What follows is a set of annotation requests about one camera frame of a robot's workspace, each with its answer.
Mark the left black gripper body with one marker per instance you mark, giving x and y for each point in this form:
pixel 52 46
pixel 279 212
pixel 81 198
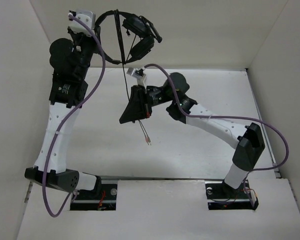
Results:
pixel 86 46

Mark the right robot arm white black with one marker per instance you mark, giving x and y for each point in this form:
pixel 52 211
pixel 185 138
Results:
pixel 247 141

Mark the front aluminium rail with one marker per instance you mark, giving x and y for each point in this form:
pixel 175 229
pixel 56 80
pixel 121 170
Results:
pixel 156 178

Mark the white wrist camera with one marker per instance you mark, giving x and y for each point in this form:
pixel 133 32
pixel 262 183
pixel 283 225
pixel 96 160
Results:
pixel 139 74
pixel 86 16

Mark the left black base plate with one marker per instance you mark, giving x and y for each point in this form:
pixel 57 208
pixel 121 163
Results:
pixel 105 201

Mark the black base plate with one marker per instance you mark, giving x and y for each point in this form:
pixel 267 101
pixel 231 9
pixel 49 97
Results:
pixel 220 197
pixel 105 201

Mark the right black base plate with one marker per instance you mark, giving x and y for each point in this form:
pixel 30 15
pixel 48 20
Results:
pixel 220 197

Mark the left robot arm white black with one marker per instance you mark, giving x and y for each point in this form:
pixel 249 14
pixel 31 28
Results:
pixel 70 59

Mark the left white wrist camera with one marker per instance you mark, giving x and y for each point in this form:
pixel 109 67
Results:
pixel 86 16

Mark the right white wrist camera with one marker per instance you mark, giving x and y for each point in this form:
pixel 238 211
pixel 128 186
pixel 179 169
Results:
pixel 139 74

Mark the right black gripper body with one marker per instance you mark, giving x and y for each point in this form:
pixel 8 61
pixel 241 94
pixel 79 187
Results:
pixel 156 96

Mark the black headphones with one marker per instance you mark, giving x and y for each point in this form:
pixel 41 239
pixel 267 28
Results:
pixel 138 25

